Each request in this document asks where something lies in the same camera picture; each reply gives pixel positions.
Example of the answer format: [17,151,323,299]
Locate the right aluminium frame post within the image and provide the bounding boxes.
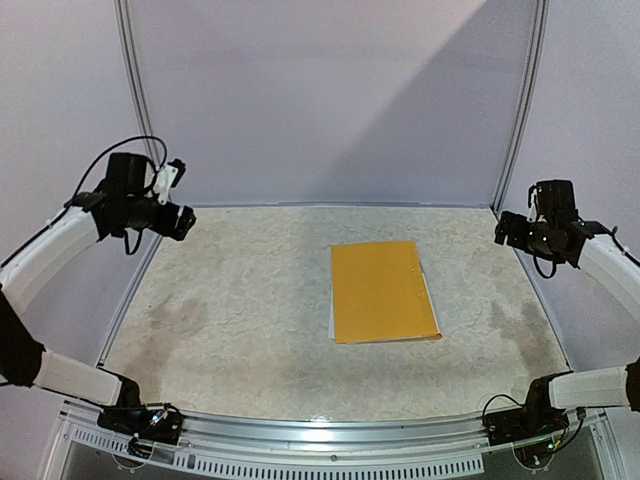
[491,1,549,215]

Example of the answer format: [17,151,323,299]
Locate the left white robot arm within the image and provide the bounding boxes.
[1,153,196,434]

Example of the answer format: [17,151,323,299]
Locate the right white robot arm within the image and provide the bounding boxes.
[495,179,639,436]

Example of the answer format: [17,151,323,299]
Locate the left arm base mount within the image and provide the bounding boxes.
[97,391,185,446]

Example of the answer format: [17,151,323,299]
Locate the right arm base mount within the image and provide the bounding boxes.
[481,394,586,453]

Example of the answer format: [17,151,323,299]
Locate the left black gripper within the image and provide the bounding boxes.
[127,189,197,240]

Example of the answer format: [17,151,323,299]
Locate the stack of printed papers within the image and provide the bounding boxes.
[328,287,336,342]

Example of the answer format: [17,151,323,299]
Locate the orange file folder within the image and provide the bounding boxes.
[331,241,442,344]

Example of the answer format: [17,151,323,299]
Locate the left aluminium frame post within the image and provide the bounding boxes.
[113,0,176,214]

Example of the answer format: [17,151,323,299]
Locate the aluminium front rail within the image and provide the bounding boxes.
[44,401,622,479]

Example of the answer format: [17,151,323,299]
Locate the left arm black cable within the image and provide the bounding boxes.
[74,136,169,256]

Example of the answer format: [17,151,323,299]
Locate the aluminium frame post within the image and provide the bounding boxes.
[113,0,176,214]
[491,1,549,215]

